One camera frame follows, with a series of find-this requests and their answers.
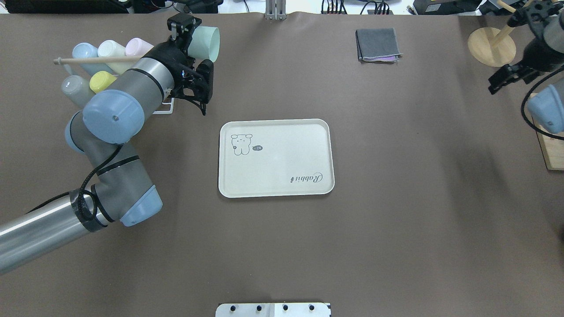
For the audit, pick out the mint green cup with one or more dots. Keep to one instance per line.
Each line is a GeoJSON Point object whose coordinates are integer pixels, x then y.
{"type": "Point", "coordinates": [205, 43]}

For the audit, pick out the cream white cup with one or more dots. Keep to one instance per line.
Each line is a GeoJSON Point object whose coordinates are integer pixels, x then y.
{"type": "Point", "coordinates": [112, 49]}

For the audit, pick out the grey cup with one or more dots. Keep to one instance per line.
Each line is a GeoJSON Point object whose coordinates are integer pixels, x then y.
{"type": "Point", "coordinates": [77, 90]}

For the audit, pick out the yellow cup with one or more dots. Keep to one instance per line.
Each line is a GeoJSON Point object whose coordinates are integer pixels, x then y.
{"type": "Point", "coordinates": [101, 80]}

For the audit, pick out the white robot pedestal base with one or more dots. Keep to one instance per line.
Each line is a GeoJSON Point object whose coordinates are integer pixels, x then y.
{"type": "Point", "coordinates": [274, 309]}

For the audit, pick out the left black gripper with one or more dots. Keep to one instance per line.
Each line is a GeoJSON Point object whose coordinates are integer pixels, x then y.
{"type": "Point", "coordinates": [165, 56]}

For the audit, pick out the grey folded cloth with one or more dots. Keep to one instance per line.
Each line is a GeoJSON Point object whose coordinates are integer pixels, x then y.
{"type": "Point", "coordinates": [377, 45]}

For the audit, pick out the light blue cup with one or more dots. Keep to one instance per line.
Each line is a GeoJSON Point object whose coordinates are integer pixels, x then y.
{"type": "Point", "coordinates": [86, 50]}

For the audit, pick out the cream rabbit tray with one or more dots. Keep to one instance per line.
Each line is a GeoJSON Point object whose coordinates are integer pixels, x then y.
{"type": "Point", "coordinates": [268, 158]}

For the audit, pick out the pink cup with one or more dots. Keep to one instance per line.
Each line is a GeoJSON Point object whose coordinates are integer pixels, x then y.
{"type": "Point", "coordinates": [137, 47]}

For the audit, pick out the white wire cup rack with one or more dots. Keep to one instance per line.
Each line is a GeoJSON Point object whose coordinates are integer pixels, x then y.
{"type": "Point", "coordinates": [166, 107]}

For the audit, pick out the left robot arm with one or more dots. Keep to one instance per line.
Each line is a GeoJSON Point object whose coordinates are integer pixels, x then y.
{"type": "Point", "coordinates": [118, 188]}

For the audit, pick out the wooden mug tree stand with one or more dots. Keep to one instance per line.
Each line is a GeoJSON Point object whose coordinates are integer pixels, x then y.
{"type": "Point", "coordinates": [491, 46]}

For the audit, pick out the wooden rack handle rod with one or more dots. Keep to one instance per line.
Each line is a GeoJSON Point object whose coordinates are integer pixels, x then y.
{"type": "Point", "coordinates": [97, 59]}

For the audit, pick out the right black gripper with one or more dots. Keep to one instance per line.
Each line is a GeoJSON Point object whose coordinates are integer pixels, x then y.
{"type": "Point", "coordinates": [538, 55]}

